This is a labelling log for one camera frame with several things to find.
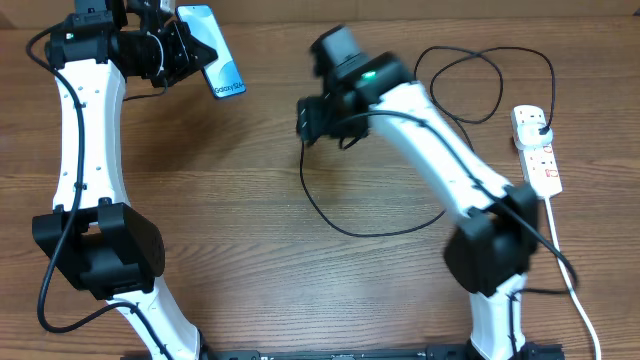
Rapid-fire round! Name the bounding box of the Samsung Galaxy smartphone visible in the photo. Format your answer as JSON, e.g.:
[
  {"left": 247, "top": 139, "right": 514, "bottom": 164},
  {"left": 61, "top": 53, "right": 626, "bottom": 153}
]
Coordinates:
[{"left": 177, "top": 4, "right": 246, "bottom": 99}]

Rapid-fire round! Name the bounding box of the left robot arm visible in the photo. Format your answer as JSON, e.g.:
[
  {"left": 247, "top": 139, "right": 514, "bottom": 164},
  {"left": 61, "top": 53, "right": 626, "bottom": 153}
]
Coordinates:
[{"left": 32, "top": 0, "right": 218, "bottom": 359}]

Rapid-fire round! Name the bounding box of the black USB charging cable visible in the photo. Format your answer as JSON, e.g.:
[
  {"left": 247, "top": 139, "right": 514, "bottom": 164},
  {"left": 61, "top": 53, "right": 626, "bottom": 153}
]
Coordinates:
[{"left": 298, "top": 45, "right": 557, "bottom": 239}]

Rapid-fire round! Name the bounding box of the white power strip cord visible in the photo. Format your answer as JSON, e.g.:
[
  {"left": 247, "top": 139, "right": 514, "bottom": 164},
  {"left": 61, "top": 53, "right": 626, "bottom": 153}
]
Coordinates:
[{"left": 543, "top": 197, "right": 603, "bottom": 360}]

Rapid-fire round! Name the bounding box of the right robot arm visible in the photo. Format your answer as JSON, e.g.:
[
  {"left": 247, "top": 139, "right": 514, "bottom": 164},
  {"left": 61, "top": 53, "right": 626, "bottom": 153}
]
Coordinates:
[{"left": 296, "top": 25, "right": 538, "bottom": 359}]

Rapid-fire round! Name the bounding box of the white power strip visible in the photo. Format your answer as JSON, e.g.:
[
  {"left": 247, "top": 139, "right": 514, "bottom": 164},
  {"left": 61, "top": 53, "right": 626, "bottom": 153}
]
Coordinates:
[{"left": 511, "top": 105, "right": 562, "bottom": 199}]

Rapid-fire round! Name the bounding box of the white charger plug adapter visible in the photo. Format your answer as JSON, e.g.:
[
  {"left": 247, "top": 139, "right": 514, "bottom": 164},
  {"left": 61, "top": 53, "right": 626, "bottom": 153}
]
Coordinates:
[{"left": 514, "top": 123, "right": 553, "bottom": 151}]

